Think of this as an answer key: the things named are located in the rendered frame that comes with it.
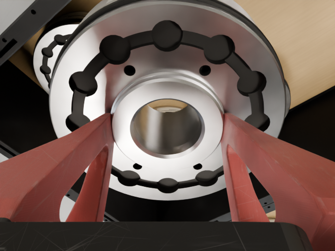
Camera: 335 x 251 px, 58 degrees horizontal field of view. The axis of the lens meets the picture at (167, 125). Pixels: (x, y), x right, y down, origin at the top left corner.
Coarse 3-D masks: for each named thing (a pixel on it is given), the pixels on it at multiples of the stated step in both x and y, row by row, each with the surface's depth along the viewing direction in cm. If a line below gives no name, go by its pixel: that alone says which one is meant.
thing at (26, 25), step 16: (48, 0) 20; (64, 0) 20; (32, 16) 21; (48, 16) 21; (16, 32) 22; (32, 32) 22; (0, 48) 22; (16, 48) 22; (0, 64) 23; (0, 144) 28
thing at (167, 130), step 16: (144, 112) 15; (160, 112) 16; (176, 112) 16; (192, 112) 15; (144, 128) 14; (160, 128) 15; (176, 128) 15; (192, 128) 14; (160, 144) 14; (176, 144) 14
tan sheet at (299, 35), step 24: (72, 0) 30; (96, 0) 30; (240, 0) 30; (264, 0) 30; (288, 0) 30; (312, 0) 30; (48, 24) 31; (264, 24) 32; (288, 24) 32; (312, 24) 32; (24, 48) 33; (288, 48) 33; (312, 48) 33; (24, 72) 35; (288, 72) 35; (312, 72) 35; (312, 96) 37
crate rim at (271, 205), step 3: (270, 204) 34; (273, 204) 34; (264, 207) 34; (267, 207) 35; (270, 207) 34; (273, 207) 34; (264, 210) 35; (267, 210) 35; (270, 210) 35; (273, 210) 35
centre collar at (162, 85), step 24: (168, 72) 12; (120, 96) 12; (144, 96) 12; (168, 96) 12; (192, 96) 12; (216, 96) 12; (120, 120) 12; (216, 120) 12; (120, 144) 13; (144, 144) 14; (192, 144) 13; (216, 144) 13; (168, 168) 14
